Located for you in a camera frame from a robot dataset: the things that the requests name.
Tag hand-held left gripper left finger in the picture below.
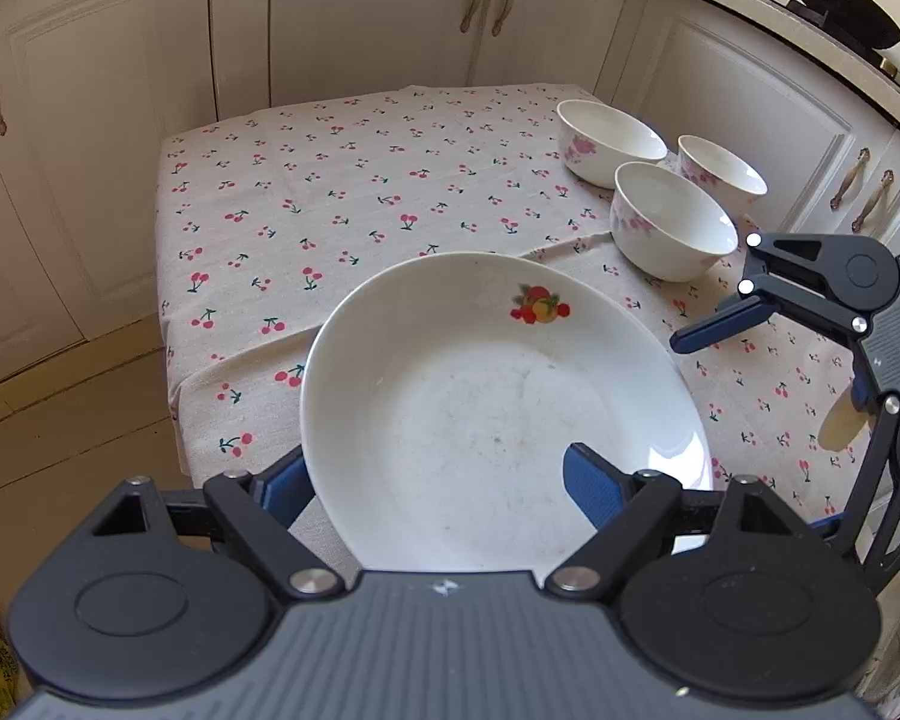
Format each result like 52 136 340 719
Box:
90 446 346 602

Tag white bowl pink flowers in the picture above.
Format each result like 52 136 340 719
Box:
556 98 669 191
610 161 739 284
677 134 768 203

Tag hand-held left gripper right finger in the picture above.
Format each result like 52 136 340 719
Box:
546 444 822 602

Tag white plate fruit print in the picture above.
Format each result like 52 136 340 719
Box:
300 251 715 575

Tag person's right hand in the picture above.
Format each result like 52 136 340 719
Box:
817 388 872 452

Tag cherry print tablecloth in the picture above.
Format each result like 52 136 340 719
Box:
154 81 890 533

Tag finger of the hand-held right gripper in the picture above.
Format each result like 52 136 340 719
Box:
821 390 900 595
670 231 875 355

